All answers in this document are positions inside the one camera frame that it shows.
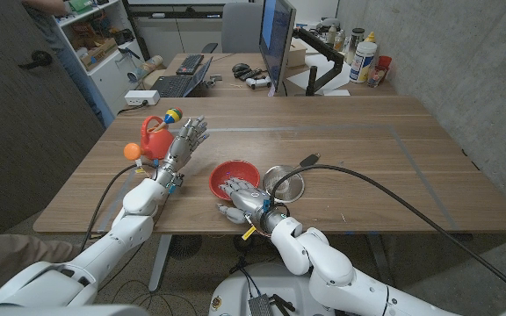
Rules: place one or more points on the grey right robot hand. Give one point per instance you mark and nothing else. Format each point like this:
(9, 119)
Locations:
(250, 199)

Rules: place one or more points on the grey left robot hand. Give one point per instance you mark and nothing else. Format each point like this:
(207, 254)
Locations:
(178, 147)

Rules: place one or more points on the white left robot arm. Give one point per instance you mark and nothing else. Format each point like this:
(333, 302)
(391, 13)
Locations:
(125, 232)

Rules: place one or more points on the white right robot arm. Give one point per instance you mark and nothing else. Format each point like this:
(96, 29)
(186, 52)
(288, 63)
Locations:
(336, 272)

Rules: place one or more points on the red toy watering can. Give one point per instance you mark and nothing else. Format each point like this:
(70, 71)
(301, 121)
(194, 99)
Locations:
(156, 140)

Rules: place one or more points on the red bowl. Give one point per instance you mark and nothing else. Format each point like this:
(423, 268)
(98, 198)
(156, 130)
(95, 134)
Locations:
(235, 169)

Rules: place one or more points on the colourful striped maraca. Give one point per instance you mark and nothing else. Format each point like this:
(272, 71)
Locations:
(173, 115)

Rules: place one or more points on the dark laptop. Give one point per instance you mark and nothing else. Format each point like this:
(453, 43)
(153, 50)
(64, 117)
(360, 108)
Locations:
(171, 85)

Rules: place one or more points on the white power strip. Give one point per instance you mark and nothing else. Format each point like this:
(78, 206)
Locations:
(141, 97)

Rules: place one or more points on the round black fan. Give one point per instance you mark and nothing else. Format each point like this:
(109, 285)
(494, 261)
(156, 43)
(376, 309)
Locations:
(185, 246)

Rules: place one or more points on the black keyboard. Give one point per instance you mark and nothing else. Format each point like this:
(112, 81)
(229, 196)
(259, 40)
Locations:
(190, 64)

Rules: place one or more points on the patterned paper roll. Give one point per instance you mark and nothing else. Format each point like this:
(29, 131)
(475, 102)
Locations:
(147, 66)

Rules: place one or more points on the white shelf unit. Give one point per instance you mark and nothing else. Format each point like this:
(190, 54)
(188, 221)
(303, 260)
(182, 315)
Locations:
(112, 85)

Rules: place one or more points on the white robot torso base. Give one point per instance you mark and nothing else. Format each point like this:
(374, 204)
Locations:
(231, 289)

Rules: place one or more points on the black computer mouse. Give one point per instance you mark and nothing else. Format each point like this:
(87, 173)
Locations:
(240, 67)

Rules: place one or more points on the black remote control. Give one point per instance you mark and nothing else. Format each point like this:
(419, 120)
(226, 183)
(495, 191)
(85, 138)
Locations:
(249, 73)

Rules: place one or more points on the white game controller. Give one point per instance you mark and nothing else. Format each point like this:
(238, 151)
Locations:
(257, 82)

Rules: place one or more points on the grey table leg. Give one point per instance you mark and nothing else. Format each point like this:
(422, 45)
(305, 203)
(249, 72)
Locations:
(161, 263)
(380, 259)

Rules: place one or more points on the open cardboard box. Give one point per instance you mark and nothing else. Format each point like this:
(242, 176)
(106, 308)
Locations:
(99, 52)

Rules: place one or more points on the white paper sheet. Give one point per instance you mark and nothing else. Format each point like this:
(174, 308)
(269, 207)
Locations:
(299, 79)

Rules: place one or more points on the grey office chair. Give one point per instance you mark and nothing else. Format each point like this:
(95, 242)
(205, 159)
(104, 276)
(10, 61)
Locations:
(240, 28)

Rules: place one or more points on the computer monitor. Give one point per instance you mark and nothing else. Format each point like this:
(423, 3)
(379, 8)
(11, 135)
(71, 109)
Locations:
(275, 39)

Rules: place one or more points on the tan closed cardboard box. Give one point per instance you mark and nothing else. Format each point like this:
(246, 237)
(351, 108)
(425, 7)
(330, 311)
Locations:
(298, 55)

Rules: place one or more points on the wooden office desk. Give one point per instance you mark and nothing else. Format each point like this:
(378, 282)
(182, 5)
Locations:
(367, 90)

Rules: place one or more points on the green box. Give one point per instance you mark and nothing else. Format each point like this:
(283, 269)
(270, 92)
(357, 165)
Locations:
(80, 5)

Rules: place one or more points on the clear glass jar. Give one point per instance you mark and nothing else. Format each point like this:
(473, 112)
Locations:
(376, 76)

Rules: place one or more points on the white wipes canister blue label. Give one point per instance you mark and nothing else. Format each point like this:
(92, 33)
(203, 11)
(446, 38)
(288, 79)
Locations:
(362, 61)

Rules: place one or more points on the small amber bottle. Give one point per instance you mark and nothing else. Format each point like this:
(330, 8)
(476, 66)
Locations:
(340, 41)

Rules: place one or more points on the small white bottle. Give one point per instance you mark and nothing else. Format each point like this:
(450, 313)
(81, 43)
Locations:
(332, 35)

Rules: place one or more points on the dark lid jar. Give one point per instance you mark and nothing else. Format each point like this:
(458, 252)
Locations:
(355, 44)

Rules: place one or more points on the red cup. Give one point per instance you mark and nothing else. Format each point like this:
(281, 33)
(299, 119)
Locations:
(385, 62)

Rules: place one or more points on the yellow cap bottle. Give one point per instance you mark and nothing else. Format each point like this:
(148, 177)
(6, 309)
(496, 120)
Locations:
(370, 37)

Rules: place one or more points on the seated person in beige trousers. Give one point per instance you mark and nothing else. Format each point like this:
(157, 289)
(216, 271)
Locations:
(7, 259)

